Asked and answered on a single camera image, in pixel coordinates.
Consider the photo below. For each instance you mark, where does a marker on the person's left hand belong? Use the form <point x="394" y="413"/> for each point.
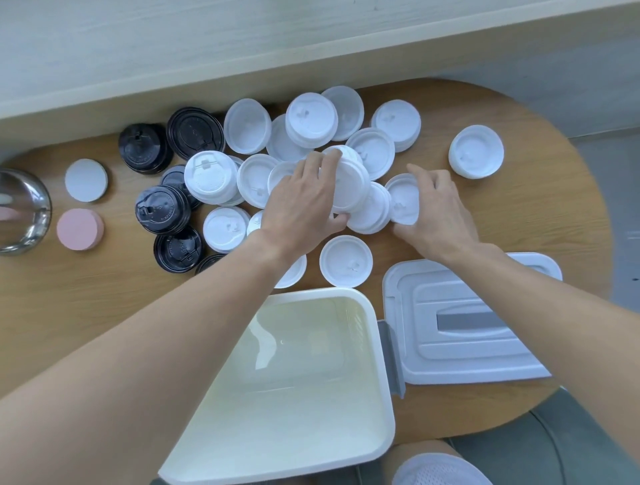
<point x="295" y="210"/>

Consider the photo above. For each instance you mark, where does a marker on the person's right hand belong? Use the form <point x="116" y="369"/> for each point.
<point x="442" y="220"/>

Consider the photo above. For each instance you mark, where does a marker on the person's right thumb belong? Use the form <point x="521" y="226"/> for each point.
<point x="405" y="233"/>

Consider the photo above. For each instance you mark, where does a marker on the person's left middle finger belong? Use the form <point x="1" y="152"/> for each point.
<point x="311" y="164"/>

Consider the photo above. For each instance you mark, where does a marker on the person's left thumb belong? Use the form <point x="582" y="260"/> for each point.
<point x="337" y="223"/>

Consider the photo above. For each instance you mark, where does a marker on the white plastic cup lid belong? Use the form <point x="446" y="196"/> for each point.
<point x="402" y="200"/>

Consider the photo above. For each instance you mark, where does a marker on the white plastic lid stack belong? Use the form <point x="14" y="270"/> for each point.
<point x="352" y="187"/>

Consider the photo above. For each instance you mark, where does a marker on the person's left forearm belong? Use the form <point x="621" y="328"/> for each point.
<point x="150" y="359"/>

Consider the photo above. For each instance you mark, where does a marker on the person's right forearm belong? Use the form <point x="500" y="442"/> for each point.
<point x="560" y="330"/>

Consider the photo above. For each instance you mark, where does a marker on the pile of white cup lids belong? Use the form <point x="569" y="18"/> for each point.
<point x="310" y="120"/>

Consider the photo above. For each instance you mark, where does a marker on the grey white bin lid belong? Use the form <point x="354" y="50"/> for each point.
<point x="450" y="349"/>

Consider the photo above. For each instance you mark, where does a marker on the group of black cup lids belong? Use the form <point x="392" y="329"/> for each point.
<point x="162" y="210"/>

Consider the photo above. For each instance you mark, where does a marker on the white plastic storage bin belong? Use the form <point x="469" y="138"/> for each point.
<point x="300" y="394"/>

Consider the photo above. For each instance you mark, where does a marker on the light wooden ledge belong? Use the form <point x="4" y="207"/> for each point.
<point x="150" y="50"/>

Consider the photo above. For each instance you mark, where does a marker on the person's leg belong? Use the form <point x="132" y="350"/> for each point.
<point x="405" y="452"/>

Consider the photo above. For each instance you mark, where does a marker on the grey round coaster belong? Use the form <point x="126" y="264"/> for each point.
<point x="86" y="180"/>

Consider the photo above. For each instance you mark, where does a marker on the pink round coaster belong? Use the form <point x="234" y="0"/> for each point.
<point x="80" y="229"/>

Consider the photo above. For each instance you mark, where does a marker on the white mesh shoe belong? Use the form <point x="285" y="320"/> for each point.
<point x="435" y="472"/>

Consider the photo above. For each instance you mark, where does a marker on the stainless steel bowl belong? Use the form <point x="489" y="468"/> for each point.
<point x="25" y="215"/>

